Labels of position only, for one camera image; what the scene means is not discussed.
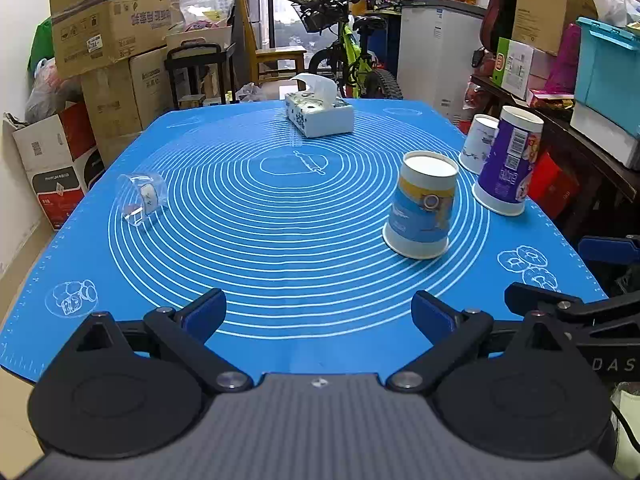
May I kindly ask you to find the green bag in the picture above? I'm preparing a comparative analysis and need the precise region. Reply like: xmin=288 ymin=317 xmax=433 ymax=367
xmin=27 ymin=17 xmax=55 ymax=76

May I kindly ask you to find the teal plastic storage bin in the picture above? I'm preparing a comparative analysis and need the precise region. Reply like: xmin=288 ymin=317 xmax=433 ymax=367
xmin=572 ymin=17 xmax=640 ymax=136

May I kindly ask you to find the white and red cardboard box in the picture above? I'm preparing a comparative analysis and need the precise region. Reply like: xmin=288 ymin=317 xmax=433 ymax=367
xmin=12 ymin=102 xmax=106 ymax=231

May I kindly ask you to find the white cloth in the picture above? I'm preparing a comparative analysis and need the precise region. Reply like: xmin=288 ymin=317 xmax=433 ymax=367
xmin=610 ymin=382 xmax=640 ymax=476

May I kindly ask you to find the pink gift bag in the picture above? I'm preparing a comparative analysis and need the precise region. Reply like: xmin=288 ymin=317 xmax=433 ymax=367
xmin=545 ymin=22 xmax=582 ymax=93

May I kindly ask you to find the red gift box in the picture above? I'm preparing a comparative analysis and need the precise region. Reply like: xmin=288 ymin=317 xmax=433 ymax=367
xmin=527 ymin=152 xmax=581 ymax=218

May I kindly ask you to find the white patterned tissue box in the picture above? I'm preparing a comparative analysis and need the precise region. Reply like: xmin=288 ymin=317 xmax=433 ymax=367
xmin=284 ymin=73 xmax=356 ymax=138

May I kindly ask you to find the blue silicone baking mat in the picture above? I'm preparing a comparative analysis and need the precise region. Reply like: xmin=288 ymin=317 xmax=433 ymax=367
xmin=0 ymin=99 xmax=608 ymax=386

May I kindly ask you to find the wooden chair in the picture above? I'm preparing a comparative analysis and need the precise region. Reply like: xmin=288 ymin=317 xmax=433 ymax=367
xmin=240 ymin=0 xmax=307 ymax=86

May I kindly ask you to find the plain brown cardboard box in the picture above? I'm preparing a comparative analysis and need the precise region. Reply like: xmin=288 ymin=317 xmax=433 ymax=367
xmin=511 ymin=0 xmax=598 ymax=56

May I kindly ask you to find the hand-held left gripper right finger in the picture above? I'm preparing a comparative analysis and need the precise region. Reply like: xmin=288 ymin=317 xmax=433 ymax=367
xmin=387 ymin=290 xmax=576 ymax=394

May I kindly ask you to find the large open cardboard box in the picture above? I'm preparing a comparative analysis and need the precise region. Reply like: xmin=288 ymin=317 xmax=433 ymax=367
xmin=49 ymin=0 xmax=182 ymax=80

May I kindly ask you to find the dark wooden side table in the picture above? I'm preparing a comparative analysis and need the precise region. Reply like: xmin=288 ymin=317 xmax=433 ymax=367
xmin=470 ymin=75 xmax=640 ymax=241

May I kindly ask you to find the tall brown cardboard box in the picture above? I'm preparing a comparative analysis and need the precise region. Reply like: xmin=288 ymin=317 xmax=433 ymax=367
xmin=82 ymin=47 xmax=173 ymax=166

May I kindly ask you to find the translucent bag with red contents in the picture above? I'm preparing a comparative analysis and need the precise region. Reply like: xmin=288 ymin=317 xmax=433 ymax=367
xmin=25 ymin=57 xmax=83 ymax=123

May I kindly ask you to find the green and black bicycle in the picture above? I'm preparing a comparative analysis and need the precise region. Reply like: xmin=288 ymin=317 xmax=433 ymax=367
xmin=282 ymin=0 xmax=404 ymax=101

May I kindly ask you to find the dark red instrument case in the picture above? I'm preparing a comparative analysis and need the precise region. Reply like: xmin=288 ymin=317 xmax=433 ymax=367
xmin=480 ymin=0 xmax=521 ymax=53

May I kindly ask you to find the clear plastic cup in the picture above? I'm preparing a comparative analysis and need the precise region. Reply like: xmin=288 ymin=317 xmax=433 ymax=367
xmin=115 ymin=172 xmax=168 ymax=231

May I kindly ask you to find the white paper cup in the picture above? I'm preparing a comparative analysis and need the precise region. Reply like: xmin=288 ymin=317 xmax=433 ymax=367
xmin=458 ymin=114 xmax=501 ymax=175

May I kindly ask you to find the green and white carton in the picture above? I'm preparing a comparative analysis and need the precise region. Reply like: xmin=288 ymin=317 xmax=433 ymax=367
xmin=491 ymin=37 xmax=537 ymax=101

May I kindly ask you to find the white plastic storage bin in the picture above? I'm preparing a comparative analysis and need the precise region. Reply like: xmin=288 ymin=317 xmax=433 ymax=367
xmin=570 ymin=102 xmax=640 ymax=168

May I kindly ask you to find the white chest freezer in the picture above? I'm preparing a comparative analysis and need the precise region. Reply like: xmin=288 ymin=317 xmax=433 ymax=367
xmin=396 ymin=0 xmax=488 ymax=123

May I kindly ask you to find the blue and yellow paper cup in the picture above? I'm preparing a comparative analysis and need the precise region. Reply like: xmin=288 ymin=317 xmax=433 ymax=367
xmin=382 ymin=151 xmax=460 ymax=260

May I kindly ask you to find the clear plastic bags bundle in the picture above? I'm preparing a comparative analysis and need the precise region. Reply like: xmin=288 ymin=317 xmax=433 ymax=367
xmin=177 ymin=0 xmax=236 ymax=36

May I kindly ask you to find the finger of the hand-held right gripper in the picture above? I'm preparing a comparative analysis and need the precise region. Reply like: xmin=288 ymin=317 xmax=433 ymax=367
xmin=504 ymin=282 xmax=640 ymax=333
xmin=578 ymin=235 xmax=640 ymax=266

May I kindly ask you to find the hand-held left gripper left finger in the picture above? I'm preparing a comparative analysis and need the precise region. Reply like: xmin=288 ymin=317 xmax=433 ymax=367
xmin=65 ymin=288 xmax=254 ymax=395

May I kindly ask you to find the purple paper cup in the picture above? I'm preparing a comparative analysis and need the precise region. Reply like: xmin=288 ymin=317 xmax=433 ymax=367
xmin=472 ymin=106 xmax=545 ymax=217

